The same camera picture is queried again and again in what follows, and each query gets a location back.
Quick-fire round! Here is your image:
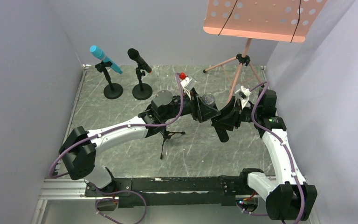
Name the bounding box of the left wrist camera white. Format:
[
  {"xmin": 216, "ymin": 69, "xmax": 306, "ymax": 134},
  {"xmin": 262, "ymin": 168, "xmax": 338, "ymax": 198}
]
[{"xmin": 179, "ymin": 72, "xmax": 197, "ymax": 98}]

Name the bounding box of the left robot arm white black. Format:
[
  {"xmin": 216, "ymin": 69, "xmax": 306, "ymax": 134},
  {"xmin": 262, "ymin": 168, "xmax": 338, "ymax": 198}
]
[{"xmin": 59, "ymin": 89, "xmax": 220, "ymax": 189}]

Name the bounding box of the black tripod shock-mount stand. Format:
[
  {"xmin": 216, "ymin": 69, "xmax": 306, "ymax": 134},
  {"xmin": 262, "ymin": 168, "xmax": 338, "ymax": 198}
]
[{"xmin": 160, "ymin": 129, "xmax": 186, "ymax": 160}]

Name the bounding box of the black microphone orange end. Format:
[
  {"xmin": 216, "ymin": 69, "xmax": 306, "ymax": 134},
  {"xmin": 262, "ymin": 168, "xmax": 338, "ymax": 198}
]
[{"xmin": 127, "ymin": 48, "xmax": 152, "ymax": 73}]

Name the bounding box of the black round-base mic stand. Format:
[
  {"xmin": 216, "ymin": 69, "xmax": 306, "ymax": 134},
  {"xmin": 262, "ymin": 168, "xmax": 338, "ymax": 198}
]
[
  {"xmin": 132, "ymin": 68, "xmax": 152, "ymax": 100},
  {"xmin": 95, "ymin": 62, "xmax": 124, "ymax": 99}
]

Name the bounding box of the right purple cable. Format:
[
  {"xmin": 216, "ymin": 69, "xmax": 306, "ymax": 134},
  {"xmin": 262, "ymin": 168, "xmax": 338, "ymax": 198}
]
[{"xmin": 235, "ymin": 81, "xmax": 306, "ymax": 224}]

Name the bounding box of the aluminium frame rail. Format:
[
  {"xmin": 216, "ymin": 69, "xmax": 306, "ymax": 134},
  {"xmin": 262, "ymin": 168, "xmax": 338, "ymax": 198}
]
[{"xmin": 39, "ymin": 179, "xmax": 86, "ymax": 200}]

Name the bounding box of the blue microphone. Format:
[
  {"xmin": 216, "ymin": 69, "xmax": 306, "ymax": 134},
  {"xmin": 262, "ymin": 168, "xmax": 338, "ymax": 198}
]
[{"xmin": 89, "ymin": 45, "xmax": 123, "ymax": 74}]

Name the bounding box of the pink music stand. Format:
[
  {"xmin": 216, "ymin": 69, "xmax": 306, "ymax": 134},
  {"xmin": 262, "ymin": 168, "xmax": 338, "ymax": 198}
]
[{"xmin": 203, "ymin": 0, "xmax": 326, "ymax": 97}]

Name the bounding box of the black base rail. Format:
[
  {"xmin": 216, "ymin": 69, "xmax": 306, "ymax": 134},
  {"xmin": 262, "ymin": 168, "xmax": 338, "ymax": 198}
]
[{"xmin": 84, "ymin": 175, "xmax": 260, "ymax": 208}]

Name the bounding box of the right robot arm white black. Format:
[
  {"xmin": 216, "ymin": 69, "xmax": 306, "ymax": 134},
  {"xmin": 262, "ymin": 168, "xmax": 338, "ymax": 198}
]
[{"xmin": 212, "ymin": 89, "xmax": 317, "ymax": 222}]

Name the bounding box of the glitter black microphone silver head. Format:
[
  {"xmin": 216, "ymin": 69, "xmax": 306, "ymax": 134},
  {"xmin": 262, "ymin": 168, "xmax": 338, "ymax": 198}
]
[{"xmin": 201, "ymin": 93, "xmax": 229, "ymax": 143}]

